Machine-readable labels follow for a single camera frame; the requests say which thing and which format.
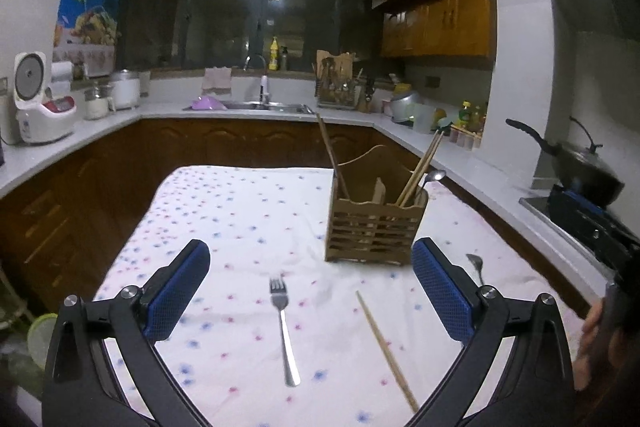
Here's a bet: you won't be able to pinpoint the small steel spoon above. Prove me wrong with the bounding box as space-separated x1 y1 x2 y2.
414 169 447 202

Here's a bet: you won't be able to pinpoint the steel chopstick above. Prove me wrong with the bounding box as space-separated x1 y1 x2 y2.
400 131 445 207

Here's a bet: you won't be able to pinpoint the person's right hand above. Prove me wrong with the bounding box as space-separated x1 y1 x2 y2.
573 299 626 391

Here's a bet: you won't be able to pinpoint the black wok with lid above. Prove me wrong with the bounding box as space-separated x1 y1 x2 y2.
506 116 625 208

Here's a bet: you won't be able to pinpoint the wooden lower cabinets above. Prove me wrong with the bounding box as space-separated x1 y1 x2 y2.
0 117 591 318

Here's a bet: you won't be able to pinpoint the white floral tablecloth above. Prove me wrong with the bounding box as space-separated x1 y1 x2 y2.
92 163 586 427

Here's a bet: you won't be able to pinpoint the steel fork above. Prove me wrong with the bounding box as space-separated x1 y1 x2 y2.
269 277 302 387

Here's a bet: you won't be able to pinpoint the wooden utensil holder box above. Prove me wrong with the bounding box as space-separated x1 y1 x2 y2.
326 144 430 265

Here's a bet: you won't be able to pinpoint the white rice cooker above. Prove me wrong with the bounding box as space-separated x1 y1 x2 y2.
13 51 77 145

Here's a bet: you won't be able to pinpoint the white electric pot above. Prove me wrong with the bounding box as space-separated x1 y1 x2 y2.
110 69 141 110

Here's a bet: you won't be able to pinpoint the purple plastic basin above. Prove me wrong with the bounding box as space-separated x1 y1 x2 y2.
190 95 228 110

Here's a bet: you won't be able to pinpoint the chrome sink faucet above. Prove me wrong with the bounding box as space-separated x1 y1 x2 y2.
243 53 270 105

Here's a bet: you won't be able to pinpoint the dish drying rack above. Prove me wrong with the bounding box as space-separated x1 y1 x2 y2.
314 50 363 110

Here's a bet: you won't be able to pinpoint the tropical fruit poster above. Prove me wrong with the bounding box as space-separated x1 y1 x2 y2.
52 0 122 77

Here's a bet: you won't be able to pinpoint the yellow detergent bottle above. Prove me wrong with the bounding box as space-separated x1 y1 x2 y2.
268 36 280 70

